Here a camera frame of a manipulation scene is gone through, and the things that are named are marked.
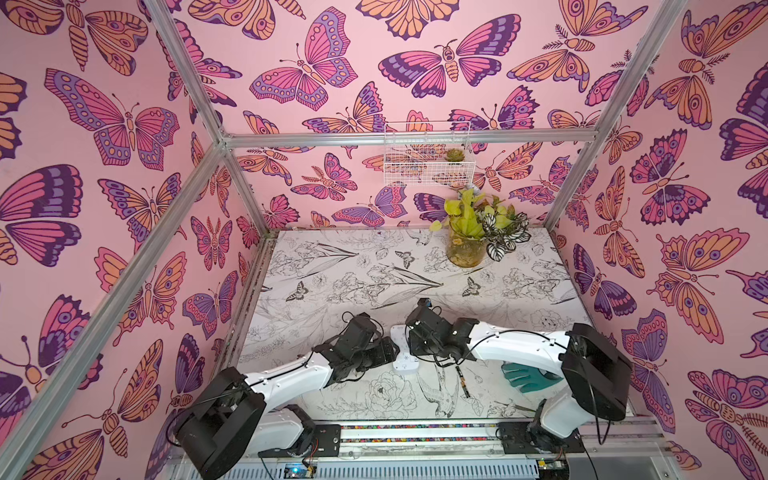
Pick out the white digital alarm clock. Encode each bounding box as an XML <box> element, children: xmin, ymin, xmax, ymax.
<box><xmin>390</xmin><ymin>324</ymin><xmax>420</xmax><ymax>376</ymax></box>

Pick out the black gold AAA battery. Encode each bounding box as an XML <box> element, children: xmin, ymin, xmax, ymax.
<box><xmin>455</xmin><ymin>366</ymin><xmax>472</xmax><ymax>399</ymax></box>

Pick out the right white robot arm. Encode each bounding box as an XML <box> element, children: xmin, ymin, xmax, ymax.
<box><xmin>393</xmin><ymin>298</ymin><xmax>632</xmax><ymax>453</ymax></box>

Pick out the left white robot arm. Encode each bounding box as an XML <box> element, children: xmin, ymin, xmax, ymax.
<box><xmin>166</xmin><ymin>313</ymin><xmax>400</xmax><ymax>479</ymax></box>

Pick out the green rubber glove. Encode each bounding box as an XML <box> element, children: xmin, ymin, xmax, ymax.
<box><xmin>501</xmin><ymin>363</ymin><xmax>563</xmax><ymax>393</ymax></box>

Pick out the glass vase with plants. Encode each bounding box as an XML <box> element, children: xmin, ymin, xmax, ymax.
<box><xmin>430</xmin><ymin>188</ymin><xmax>532</xmax><ymax>268</ymax></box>

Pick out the small succulent in basket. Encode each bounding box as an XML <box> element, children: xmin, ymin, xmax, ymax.
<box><xmin>445</xmin><ymin>148</ymin><xmax>466</xmax><ymax>163</ymax></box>

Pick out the front mounting rail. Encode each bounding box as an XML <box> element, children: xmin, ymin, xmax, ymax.
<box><xmin>161</xmin><ymin>416</ymin><xmax>679</xmax><ymax>480</ymax></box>

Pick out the white wire basket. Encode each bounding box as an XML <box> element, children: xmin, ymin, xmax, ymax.
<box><xmin>380</xmin><ymin>128</ymin><xmax>476</xmax><ymax>190</ymax></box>

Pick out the aluminium frame structure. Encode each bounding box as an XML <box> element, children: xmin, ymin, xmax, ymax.
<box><xmin>1</xmin><ymin>1</ymin><xmax>687</xmax><ymax>479</ymax></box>

